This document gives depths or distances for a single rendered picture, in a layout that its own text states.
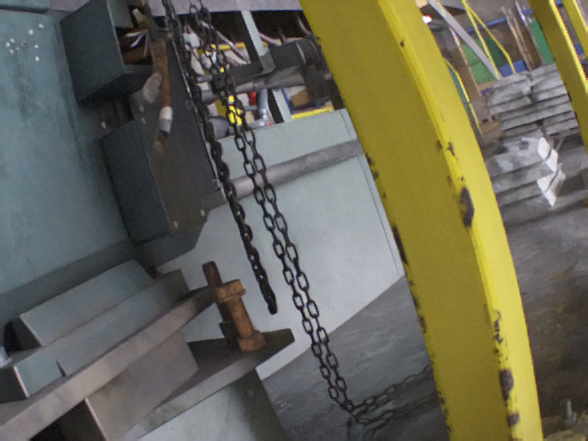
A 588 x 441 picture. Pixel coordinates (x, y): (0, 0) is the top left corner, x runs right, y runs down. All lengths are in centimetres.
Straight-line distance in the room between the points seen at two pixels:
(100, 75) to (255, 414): 46
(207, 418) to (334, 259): 128
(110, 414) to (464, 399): 38
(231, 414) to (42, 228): 32
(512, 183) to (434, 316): 193
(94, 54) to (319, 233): 131
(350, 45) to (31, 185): 36
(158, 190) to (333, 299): 125
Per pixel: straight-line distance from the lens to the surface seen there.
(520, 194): 258
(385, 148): 65
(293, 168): 177
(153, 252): 91
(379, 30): 64
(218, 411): 77
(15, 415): 49
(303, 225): 190
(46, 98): 73
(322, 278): 192
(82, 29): 78
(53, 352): 57
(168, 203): 76
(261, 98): 197
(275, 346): 78
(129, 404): 61
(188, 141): 101
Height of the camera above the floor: 46
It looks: 5 degrees down
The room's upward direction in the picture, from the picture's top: 20 degrees counter-clockwise
